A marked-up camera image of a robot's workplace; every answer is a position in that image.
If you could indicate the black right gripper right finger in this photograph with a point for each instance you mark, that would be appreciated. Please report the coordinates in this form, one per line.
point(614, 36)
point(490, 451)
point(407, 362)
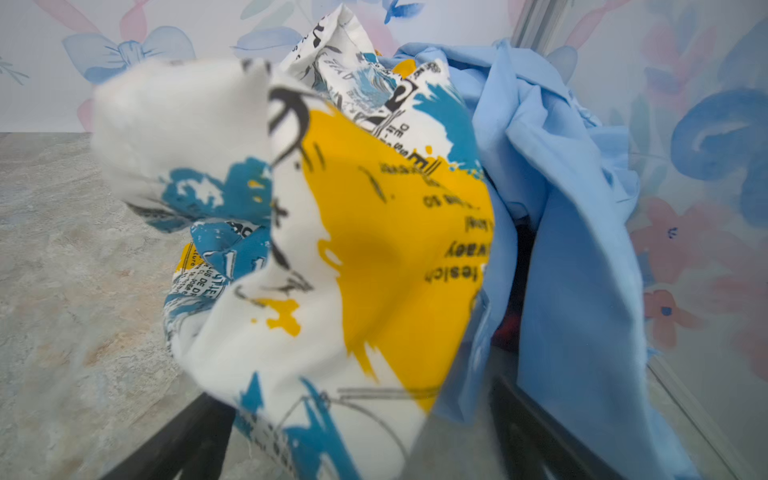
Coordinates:
point(534, 445)

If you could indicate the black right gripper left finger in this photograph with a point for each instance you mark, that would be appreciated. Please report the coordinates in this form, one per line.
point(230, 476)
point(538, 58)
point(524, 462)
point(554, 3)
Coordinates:
point(191, 446)

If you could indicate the red black plaid cloth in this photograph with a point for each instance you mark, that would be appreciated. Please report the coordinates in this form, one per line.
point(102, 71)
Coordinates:
point(507, 335)

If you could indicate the light blue cloth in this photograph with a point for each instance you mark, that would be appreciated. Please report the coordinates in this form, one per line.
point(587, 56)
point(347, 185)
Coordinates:
point(562, 190)

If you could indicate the white yellow teal printed cloth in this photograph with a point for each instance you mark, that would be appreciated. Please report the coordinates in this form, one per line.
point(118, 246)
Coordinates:
point(340, 231)

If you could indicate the aluminium corner frame post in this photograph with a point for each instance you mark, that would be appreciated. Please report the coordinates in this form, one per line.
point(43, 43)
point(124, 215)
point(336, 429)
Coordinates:
point(537, 23)

